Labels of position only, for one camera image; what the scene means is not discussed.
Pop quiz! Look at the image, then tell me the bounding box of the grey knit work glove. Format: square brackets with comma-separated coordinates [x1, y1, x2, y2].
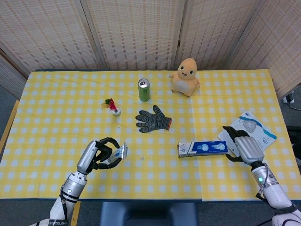
[135, 105, 173, 133]

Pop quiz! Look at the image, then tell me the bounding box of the green drink can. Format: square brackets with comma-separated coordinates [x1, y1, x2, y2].
[137, 78, 151, 102]

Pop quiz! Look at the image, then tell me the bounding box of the bamboo folding screen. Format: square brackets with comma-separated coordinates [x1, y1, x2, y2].
[0, 0, 301, 101]

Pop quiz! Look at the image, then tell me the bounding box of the black object beside table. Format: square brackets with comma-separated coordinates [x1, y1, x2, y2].
[286, 126, 301, 165]

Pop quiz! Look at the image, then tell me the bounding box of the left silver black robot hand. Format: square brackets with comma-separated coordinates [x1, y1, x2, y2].
[76, 137, 123, 175]

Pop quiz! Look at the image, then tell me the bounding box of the blue toothpaste box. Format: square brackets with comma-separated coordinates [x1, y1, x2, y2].
[177, 140, 228, 158]

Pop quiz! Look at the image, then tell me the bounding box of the orange plush toy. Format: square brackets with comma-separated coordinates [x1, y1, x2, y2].
[169, 57, 201, 97]

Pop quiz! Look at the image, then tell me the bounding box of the yellow checkered tablecloth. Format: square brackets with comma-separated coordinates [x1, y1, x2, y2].
[0, 69, 301, 202]

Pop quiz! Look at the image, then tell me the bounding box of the white and blue toothpaste tube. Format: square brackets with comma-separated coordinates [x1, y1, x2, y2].
[107, 142, 129, 165]

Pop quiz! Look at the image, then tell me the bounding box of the white face mask package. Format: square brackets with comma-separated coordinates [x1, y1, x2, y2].
[217, 111, 277, 153]

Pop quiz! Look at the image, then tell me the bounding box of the white power adapter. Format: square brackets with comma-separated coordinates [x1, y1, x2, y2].
[283, 91, 296, 105]

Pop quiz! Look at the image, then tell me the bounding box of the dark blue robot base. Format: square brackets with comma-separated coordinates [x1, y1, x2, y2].
[100, 202, 199, 226]

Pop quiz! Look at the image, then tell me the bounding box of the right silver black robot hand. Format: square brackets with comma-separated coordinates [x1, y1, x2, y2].
[222, 126, 265, 165]

